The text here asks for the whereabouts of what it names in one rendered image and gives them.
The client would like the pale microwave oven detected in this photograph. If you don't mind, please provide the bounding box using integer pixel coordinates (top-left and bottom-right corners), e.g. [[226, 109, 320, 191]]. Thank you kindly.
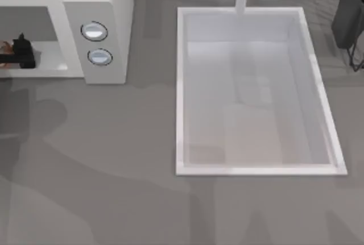
[[0, 0, 135, 85]]

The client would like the white sink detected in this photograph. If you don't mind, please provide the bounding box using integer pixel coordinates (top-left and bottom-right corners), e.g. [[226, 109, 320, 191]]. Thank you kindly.
[[174, 6, 349, 177]]

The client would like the large round microwave knob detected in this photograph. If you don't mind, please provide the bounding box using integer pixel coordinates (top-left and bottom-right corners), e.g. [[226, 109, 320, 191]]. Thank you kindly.
[[80, 20, 109, 43]]

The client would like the small round microwave knob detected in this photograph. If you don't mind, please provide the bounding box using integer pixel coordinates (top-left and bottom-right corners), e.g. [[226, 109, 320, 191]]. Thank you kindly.
[[86, 48, 114, 67]]

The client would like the orange brown object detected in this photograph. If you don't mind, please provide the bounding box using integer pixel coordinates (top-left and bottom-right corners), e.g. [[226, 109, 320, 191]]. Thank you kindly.
[[0, 39, 14, 68]]

